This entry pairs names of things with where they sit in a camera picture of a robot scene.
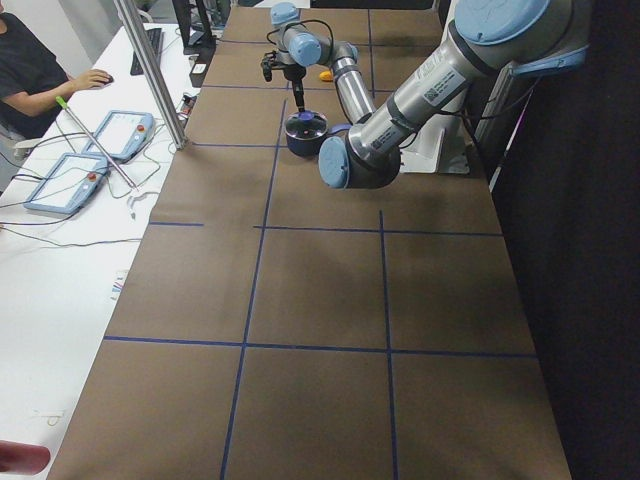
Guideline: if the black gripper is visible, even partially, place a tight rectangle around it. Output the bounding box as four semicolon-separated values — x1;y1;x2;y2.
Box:
284;64;306;111

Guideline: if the glass pot lid purple knob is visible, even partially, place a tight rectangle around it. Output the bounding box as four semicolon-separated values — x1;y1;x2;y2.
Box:
285;111;328;140

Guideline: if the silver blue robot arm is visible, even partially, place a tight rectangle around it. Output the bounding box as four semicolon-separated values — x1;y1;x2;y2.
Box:
263;1;593;189

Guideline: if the yellow corn cob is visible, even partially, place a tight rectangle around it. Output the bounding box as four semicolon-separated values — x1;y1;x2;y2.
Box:
319;71;333;82

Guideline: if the purple black saucepan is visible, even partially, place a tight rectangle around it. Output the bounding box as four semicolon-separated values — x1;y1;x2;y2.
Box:
284;110;351;157

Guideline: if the black keyboard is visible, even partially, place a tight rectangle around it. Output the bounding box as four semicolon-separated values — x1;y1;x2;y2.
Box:
129;27;165;77

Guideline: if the metal rod green tip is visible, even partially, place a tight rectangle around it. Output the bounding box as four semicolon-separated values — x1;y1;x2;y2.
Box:
55;96;138;190

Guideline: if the blue teach pendant near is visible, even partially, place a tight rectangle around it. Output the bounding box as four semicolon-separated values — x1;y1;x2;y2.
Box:
24;153;109;215

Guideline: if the person in black shirt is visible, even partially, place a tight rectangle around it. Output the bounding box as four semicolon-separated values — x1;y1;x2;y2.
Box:
1;11;113;139

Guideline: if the red cylinder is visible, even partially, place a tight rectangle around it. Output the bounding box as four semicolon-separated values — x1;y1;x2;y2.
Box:
0;440;51;475

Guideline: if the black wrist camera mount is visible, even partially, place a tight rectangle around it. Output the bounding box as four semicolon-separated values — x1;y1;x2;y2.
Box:
260;50;280;82

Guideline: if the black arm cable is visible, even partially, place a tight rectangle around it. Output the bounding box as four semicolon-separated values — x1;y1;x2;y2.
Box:
265;18;337;56

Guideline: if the aluminium frame post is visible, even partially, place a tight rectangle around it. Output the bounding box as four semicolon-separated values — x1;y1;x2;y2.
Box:
114;0;187;151

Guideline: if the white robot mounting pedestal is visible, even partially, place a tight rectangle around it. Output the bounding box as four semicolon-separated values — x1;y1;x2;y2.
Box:
399;0;511;176

